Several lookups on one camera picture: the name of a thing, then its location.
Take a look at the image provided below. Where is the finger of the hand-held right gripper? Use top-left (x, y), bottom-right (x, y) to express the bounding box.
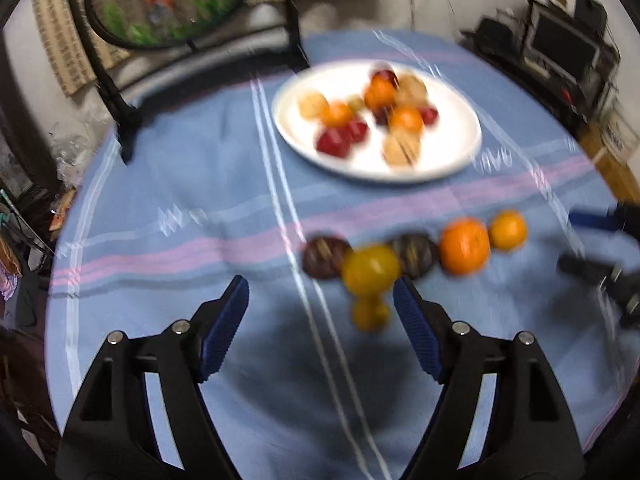
top-left (557, 255), bottom-right (640, 331)
top-left (569, 200), bottom-right (640, 241)

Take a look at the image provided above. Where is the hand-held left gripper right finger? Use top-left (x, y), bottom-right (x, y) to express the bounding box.
top-left (392, 276), bottom-right (586, 480)

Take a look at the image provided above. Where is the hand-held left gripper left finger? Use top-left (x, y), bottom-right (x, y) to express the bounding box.
top-left (55, 275), bottom-right (251, 480)

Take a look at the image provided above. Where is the white round plate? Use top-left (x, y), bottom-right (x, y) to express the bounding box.
top-left (272, 60), bottom-right (483, 183)

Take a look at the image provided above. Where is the yellow pear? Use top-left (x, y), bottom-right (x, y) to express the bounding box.
top-left (382, 130), bottom-right (422, 167)

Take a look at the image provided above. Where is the small tan pear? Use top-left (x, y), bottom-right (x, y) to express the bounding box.
top-left (395, 75), bottom-right (430, 107)
top-left (298, 92), bottom-right (331, 120)

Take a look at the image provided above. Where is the cardboard box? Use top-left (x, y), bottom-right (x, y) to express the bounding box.
top-left (580, 125), bottom-right (640, 201)

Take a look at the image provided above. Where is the dark purple plum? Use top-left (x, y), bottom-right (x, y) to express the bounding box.
top-left (390, 233), bottom-right (441, 279)
top-left (302, 235), bottom-right (353, 280)

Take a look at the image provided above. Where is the white plastic bucket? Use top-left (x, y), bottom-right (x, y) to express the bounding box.
top-left (602, 95), bottom-right (640, 161)

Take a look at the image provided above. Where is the black computer desk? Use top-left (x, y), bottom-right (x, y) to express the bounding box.
top-left (460, 35), bottom-right (621, 126)

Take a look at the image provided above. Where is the blue plaid tablecloth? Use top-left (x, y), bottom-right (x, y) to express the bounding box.
top-left (45, 29), bottom-right (636, 480)

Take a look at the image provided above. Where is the computer monitor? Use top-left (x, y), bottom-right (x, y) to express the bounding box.
top-left (522, 2), bottom-right (601, 78)

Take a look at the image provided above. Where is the black hat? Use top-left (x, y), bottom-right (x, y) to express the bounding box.
top-left (472, 17), bottom-right (521, 53)

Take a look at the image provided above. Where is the black speaker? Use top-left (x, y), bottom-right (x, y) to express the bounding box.
top-left (575, 0), bottom-right (608, 31)

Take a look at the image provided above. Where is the clear plastic bag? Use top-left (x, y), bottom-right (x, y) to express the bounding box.
top-left (50, 105), bottom-right (116, 186)

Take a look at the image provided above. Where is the dark wooden cabinet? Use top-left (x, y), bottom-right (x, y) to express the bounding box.
top-left (0, 35), bottom-right (51, 196)

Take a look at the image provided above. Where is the goldfish screen in black frame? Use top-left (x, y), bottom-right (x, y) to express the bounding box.
top-left (60, 0), bottom-right (311, 161)

